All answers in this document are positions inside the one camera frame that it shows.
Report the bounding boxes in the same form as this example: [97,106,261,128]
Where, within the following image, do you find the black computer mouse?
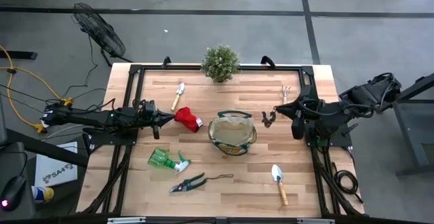
[0,175,27,212]

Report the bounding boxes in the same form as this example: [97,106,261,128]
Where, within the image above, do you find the narrow trowel with wooden handle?
[170,82,186,112]

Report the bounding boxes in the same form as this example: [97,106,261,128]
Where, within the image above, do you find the black floor bar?
[0,50,38,60]

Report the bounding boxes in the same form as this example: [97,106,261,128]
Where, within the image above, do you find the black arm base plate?
[82,127,139,147]
[304,121,353,149]

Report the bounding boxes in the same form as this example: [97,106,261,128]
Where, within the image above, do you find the black fan power cable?
[62,35,108,99]

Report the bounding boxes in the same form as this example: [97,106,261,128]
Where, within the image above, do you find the red gardening glove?
[174,107,203,133]

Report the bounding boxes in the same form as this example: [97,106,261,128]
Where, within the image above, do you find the black aluminium table frame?
[81,63,363,218]

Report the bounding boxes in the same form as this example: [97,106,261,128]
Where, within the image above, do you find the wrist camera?
[141,98,157,113]
[290,117,305,141]

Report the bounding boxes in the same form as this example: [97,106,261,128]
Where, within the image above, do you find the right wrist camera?
[290,117,305,141]

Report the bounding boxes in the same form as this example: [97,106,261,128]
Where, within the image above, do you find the green spray bottle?
[147,147,192,176]

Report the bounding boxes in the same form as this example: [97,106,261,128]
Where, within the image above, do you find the large trowel with wooden handle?
[271,164,289,206]

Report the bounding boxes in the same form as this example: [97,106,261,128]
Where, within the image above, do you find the yellow extension cord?
[0,45,74,133]

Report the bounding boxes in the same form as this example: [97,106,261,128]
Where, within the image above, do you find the yellow and blue object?
[31,185,55,204]

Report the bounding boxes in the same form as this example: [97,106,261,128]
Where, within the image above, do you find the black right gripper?
[275,98,321,120]

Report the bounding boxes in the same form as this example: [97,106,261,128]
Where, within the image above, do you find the black floor fan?
[71,2,134,67]

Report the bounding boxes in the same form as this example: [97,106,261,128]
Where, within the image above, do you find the black desk with mouse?
[0,94,90,221]

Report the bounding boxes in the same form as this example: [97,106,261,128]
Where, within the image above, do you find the black desk with slanted beam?
[374,73,434,177]

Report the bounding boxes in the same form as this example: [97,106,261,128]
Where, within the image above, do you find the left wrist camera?
[141,98,157,113]

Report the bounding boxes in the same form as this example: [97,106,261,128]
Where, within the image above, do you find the cream and green gardening bag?
[208,110,258,156]

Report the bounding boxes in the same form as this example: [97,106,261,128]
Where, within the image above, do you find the green pruning shears with strap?
[168,172,234,193]

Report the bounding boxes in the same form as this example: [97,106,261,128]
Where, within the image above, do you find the potted green plant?
[201,44,241,83]

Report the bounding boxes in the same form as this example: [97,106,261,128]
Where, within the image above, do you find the white printed box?
[34,141,78,187]

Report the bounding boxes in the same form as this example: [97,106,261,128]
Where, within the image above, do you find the small dark garden tool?
[261,109,277,129]

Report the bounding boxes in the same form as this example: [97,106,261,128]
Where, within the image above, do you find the small hand rake wooden handle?
[281,85,292,105]

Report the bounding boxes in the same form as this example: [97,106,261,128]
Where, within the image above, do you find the coiled black cable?
[332,162,364,204]

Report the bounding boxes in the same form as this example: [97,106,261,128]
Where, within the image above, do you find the silver frame bracket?
[296,218,336,224]
[106,217,146,224]

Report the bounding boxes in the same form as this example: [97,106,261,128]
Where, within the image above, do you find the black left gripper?
[135,107,176,141]

